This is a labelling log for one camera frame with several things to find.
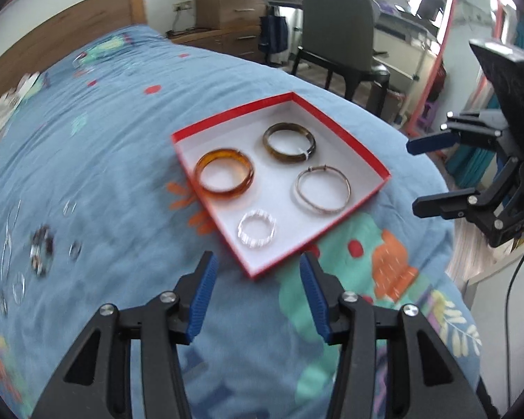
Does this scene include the twisted silver bracelet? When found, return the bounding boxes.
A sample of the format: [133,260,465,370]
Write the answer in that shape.
[12,272,27,305]

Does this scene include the computer monitor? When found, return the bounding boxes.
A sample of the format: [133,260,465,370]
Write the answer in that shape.
[418,0,447,21]

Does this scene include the white cloth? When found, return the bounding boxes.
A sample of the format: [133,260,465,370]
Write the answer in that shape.
[0,72,43,149]

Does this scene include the white desk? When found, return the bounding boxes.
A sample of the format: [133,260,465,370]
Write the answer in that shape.
[262,0,439,59]

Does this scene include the amber bangle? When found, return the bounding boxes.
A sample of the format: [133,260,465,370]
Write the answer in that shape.
[195,149,255,202]

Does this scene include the blue printed blanket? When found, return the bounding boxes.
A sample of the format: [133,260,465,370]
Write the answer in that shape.
[0,24,483,419]

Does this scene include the wooden headboard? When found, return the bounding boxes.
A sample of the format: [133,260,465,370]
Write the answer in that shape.
[0,0,147,111]

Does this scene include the clear beaded bracelet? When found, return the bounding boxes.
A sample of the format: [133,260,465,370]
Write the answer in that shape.
[237,209,277,251]

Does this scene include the thin metal bangle with clasp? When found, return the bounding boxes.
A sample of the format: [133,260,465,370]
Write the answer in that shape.
[294,165,352,215]

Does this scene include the dark brown bangle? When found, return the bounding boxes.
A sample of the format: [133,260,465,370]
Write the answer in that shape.
[263,123,317,164]

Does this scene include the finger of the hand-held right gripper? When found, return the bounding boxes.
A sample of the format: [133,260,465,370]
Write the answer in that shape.
[407,111,512,156]
[413,189,492,221]

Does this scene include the pink framed mirror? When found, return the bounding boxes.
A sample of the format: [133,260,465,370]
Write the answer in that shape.
[401,0,464,137]

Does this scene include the wooden dresser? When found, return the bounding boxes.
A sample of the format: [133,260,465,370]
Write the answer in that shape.
[195,0,270,64]

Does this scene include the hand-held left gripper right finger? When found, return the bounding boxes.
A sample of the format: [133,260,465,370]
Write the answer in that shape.
[299,252,492,419]

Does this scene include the black cable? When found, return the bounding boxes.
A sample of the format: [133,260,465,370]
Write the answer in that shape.
[505,239,524,407]

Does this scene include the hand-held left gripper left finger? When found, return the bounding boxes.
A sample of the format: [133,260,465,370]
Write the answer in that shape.
[30,251,219,419]

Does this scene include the dark blue bag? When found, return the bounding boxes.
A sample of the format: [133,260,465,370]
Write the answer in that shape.
[258,13,289,66]

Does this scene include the grey office chair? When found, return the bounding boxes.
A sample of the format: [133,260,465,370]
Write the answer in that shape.
[290,0,392,101]

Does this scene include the red jewelry box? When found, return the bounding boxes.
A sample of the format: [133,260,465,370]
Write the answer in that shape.
[171,91,392,282]

